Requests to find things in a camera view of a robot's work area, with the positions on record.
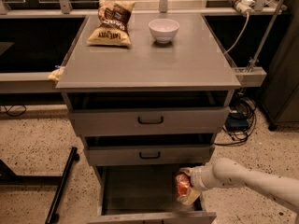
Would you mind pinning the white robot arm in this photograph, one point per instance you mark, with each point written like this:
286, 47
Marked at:
225, 173

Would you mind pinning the grey top drawer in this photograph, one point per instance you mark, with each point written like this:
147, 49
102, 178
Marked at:
122, 122

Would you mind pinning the yellow sponge piece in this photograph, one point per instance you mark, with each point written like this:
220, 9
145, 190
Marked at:
56, 74

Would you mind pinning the dark grey side cabinet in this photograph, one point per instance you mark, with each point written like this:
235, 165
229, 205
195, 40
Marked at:
279, 97

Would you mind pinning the yellow brown chip bag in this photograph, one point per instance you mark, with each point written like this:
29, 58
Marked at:
113, 16

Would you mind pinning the white power strip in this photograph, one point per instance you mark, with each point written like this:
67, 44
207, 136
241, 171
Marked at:
242, 6

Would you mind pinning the grey bottom drawer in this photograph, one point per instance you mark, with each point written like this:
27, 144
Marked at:
145, 194

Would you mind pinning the dark blue power box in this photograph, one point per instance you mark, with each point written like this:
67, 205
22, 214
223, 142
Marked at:
236, 122

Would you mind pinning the grey middle drawer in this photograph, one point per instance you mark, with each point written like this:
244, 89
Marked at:
146, 155

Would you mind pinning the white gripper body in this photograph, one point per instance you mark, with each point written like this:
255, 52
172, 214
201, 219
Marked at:
196, 177

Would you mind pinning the red coke can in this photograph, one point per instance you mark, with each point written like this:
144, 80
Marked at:
182, 185

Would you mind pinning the grey drawer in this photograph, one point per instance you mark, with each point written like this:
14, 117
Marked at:
145, 194
146, 155
122, 122

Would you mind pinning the grey drawer cabinet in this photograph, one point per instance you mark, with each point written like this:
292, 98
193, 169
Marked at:
189, 72

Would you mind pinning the black metal stand leg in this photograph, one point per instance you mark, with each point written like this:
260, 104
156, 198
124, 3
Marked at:
52, 214

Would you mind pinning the white ceramic bowl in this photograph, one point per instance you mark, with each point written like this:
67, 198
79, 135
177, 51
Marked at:
163, 30

